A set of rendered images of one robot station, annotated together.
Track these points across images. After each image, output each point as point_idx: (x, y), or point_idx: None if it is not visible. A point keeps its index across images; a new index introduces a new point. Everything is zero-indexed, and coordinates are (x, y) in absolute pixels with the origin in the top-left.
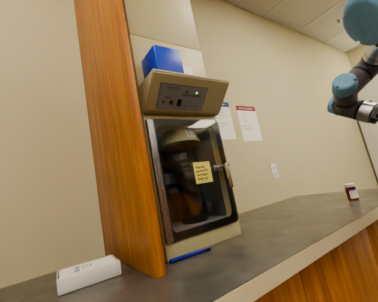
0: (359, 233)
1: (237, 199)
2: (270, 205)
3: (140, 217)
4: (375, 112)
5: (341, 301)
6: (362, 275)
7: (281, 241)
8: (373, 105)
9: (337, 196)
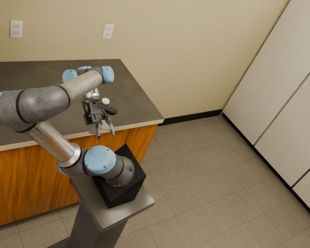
0: None
1: (44, 48)
2: (76, 63)
3: None
4: (83, 102)
5: (7, 163)
6: (38, 156)
7: None
8: (89, 96)
9: (114, 93)
